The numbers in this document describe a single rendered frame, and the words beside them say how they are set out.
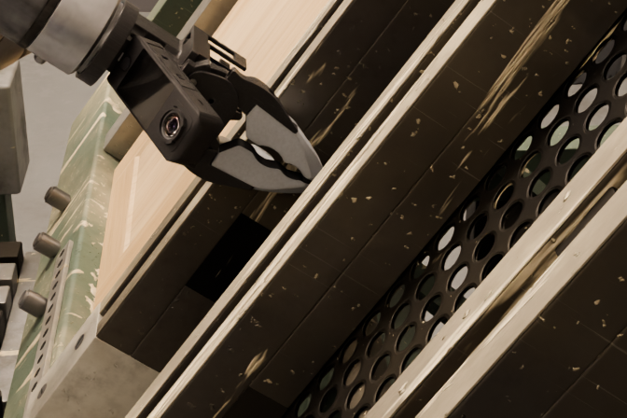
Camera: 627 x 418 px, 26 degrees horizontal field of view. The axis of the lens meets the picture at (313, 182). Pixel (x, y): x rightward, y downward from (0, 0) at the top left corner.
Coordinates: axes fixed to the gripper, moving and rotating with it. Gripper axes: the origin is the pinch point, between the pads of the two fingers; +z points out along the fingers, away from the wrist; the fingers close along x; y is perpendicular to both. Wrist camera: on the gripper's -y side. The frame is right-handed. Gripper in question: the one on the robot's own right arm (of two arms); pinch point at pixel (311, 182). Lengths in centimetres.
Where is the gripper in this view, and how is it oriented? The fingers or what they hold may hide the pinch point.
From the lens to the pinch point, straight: 108.7
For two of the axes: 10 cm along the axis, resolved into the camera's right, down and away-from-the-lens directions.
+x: -5.9, 7.4, 3.2
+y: -0.7, -4.4, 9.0
